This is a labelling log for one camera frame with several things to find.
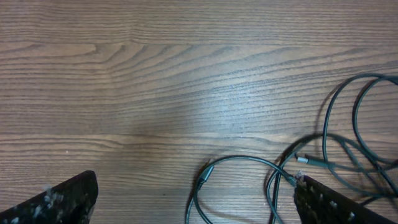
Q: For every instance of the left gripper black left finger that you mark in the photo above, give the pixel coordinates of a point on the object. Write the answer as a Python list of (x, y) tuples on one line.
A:
[(71, 202)]

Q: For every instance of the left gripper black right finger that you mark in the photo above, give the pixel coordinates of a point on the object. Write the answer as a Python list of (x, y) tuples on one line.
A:
[(319, 204)]

